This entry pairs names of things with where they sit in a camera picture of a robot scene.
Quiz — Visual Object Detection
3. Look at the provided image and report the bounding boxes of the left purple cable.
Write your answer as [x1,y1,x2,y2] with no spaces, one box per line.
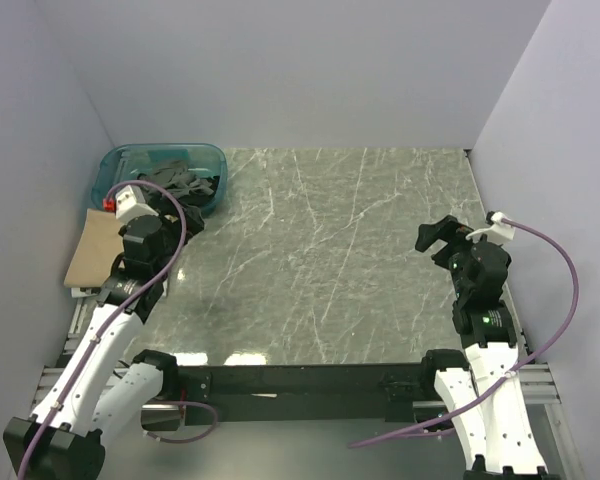
[17,183,187,479]

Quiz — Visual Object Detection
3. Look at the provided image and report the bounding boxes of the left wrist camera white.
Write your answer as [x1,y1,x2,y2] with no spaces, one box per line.
[103,185,158,224]

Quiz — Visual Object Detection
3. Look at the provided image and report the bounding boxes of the folded tan t shirt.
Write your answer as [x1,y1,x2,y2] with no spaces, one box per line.
[64,209,123,288]

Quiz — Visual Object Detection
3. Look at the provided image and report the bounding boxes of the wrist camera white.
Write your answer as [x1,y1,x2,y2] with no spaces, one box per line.
[466,211,515,245]
[103,185,158,224]

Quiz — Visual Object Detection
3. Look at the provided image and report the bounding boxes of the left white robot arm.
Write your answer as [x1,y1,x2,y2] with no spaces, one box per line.
[3,215,204,479]

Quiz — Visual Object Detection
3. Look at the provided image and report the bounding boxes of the grey t shirt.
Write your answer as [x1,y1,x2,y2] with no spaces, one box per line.
[137,160,215,198]

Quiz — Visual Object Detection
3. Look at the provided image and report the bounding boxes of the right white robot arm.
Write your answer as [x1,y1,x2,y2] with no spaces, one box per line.
[415,215,553,479]

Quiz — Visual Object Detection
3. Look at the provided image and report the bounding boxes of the aluminium frame rail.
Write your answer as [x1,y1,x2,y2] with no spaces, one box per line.
[31,365,561,408]

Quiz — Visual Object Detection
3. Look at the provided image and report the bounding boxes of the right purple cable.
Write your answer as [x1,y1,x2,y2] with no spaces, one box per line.
[347,218,580,449]

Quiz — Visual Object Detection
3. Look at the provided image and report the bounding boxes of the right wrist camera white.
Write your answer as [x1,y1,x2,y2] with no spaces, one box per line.
[466,211,515,245]

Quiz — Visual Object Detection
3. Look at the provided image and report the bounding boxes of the teal plastic bin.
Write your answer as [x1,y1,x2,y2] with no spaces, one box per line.
[91,143,228,216]

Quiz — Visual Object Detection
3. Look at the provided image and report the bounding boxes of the black t shirt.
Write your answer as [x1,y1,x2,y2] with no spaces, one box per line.
[141,175,220,244]

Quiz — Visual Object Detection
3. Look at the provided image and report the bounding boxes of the purple cable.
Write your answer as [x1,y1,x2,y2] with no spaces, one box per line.
[347,218,580,449]
[17,183,187,479]

